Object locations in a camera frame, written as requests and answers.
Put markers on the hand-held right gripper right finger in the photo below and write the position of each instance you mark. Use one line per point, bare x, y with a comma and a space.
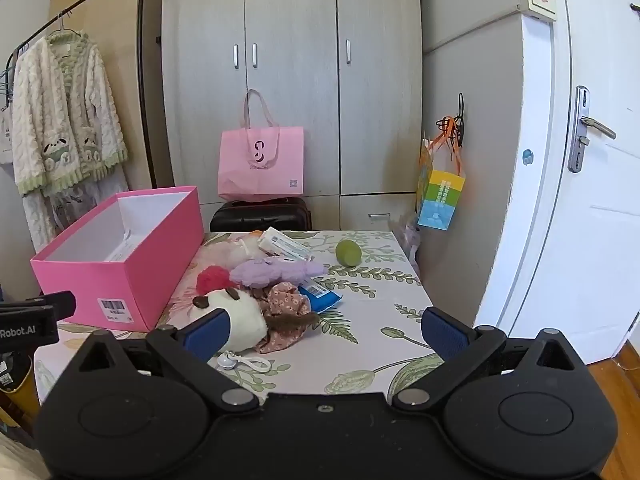
446, 332

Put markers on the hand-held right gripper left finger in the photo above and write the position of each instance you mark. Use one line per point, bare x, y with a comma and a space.
205, 334

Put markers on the white plush toy dark ears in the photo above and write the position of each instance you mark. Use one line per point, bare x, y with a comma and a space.
242, 322

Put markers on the red fluffy pompom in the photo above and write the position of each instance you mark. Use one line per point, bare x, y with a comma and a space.
212, 278

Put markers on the pink cardboard box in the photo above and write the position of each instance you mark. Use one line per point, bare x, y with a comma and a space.
135, 290

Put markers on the purple plush toy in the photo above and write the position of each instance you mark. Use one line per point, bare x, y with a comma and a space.
275, 271

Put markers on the blue wet wipes packet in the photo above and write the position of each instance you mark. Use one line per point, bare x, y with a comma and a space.
322, 300

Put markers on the green soft ball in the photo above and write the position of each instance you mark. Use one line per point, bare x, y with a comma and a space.
348, 252

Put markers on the floral tablecloth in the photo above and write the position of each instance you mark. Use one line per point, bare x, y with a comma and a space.
375, 305

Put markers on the white plush toy orange top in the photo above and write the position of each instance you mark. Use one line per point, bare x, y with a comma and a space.
232, 250

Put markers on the clear plastic bag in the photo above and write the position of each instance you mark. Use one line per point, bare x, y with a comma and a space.
411, 240

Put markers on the white tissue packet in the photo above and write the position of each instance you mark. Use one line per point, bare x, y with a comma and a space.
282, 245

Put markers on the black suitcase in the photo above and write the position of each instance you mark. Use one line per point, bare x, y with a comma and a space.
260, 216

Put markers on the white patterned pajama pants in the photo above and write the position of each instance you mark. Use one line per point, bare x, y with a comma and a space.
75, 200

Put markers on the colourful paper bag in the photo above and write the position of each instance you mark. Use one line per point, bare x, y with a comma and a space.
440, 195

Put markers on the white door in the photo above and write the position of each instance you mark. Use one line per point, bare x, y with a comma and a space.
560, 235

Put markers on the pink tote bag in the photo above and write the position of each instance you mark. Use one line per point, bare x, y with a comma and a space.
260, 165

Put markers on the blue door sticker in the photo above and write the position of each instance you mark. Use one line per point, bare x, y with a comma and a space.
528, 157

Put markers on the cream fleece robe green trim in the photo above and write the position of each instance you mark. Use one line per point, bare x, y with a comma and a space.
65, 120

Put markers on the grey wardrobe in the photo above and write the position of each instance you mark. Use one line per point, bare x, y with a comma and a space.
300, 110

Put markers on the grey tall cabinet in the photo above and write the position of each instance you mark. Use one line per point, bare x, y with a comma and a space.
470, 85

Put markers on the black clothes rack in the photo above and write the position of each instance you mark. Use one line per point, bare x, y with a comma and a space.
145, 60

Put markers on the light wooden board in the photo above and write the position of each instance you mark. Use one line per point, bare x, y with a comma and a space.
125, 25

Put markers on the beige wall switch box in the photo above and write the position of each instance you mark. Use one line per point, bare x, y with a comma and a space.
537, 1

